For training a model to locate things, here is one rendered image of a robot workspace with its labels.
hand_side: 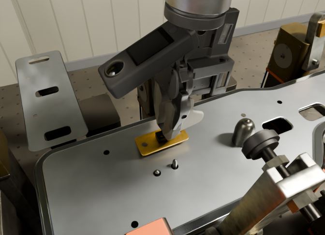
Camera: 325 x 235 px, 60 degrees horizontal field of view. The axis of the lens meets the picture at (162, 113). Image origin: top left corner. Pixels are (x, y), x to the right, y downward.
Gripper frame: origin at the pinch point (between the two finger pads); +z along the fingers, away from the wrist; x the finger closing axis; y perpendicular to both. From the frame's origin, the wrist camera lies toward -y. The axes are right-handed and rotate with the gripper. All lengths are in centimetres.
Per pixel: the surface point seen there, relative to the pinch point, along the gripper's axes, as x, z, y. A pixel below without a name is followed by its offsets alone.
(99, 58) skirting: 168, 94, 30
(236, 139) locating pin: -5.4, 0.5, 10.9
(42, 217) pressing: -4.8, 5.6, -19.7
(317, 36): 7.7, -7.3, 38.7
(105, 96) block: 17.5, 5.6, -4.6
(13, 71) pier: 152, 84, -32
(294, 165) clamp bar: -20.6, -17.3, -1.0
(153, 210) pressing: -10.3, 3.8, -5.8
